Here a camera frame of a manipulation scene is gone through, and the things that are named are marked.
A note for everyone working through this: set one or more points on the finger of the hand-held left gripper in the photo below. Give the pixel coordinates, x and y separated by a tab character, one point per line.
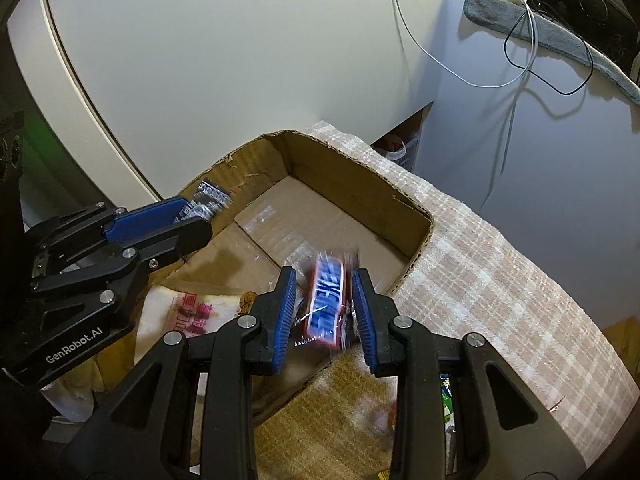
145	217
185	240

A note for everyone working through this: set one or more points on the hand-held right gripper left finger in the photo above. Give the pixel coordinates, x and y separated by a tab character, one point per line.
282	320

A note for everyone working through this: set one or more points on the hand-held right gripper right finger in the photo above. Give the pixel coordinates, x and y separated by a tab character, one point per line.
365	320

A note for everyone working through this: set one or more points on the chocolate bar with blue print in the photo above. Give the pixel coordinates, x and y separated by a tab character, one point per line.
325	305

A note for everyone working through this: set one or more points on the dark snack packet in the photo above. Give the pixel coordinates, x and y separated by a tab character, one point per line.
212	197

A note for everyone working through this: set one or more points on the cardboard box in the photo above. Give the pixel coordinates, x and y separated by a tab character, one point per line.
310	210

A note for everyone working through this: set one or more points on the person's left hand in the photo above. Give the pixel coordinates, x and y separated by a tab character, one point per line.
67	395

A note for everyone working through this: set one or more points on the white bread packet red print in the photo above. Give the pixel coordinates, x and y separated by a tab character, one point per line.
165	310

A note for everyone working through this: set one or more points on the green and blue packet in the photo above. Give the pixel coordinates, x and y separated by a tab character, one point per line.
446	395

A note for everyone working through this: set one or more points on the plaid cloth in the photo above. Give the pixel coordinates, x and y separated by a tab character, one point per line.
500	285

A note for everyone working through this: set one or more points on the white bucket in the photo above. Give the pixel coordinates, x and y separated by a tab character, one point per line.
395	152

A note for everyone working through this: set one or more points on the white cabinet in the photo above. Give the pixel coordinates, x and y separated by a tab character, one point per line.
225	60

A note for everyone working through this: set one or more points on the grey towel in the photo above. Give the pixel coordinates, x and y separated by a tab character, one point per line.
560	35

